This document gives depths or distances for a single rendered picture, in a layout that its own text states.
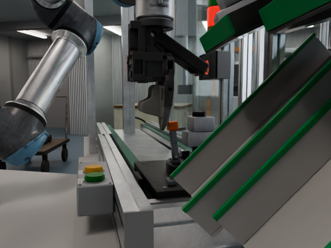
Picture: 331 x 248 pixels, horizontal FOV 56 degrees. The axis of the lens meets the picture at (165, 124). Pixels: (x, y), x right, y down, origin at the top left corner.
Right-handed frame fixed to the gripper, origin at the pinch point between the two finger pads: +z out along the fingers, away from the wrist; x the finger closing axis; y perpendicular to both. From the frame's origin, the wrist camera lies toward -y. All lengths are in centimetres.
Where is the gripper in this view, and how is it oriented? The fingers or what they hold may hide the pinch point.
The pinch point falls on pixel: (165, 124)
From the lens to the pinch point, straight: 63.3
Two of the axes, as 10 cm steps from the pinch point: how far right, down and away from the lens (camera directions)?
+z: 0.0, 10.0, 1.0
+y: -9.7, 0.2, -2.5
